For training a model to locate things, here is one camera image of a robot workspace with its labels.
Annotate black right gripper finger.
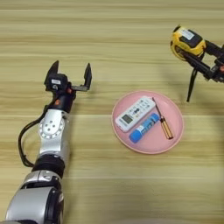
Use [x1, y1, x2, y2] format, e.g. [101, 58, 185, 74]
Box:
[205, 40, 224, 58]
[178, 52, 212, 78]

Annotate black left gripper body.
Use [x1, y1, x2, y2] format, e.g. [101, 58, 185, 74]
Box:
[45, 84, 89, 114]

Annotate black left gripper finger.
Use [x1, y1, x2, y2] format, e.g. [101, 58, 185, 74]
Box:
[83, 62, 93, 91]
[46, 59, 60, 76]

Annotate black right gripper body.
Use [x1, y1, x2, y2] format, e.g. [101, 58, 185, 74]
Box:
[205, 55, 224, 83]

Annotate yellow black tape measure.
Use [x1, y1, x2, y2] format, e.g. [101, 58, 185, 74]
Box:
[170, 24, 208, 103]

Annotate white remote control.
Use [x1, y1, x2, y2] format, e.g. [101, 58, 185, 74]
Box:
[115, 95, 157, 133]

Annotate amber handle screwdriver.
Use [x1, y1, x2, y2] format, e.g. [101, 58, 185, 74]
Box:
[151, 96, 174, 140]

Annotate blue glue stick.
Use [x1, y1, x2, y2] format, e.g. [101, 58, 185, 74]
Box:
[129, 113, 161, 144]

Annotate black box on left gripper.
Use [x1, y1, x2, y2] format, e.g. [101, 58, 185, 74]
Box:
[44, 73, 70, 94]

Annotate pink round plate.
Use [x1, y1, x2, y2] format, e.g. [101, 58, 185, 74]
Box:
[111, 89, 185, 155]

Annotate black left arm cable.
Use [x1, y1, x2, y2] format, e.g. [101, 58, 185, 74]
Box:
[17, 104, 56, 169]

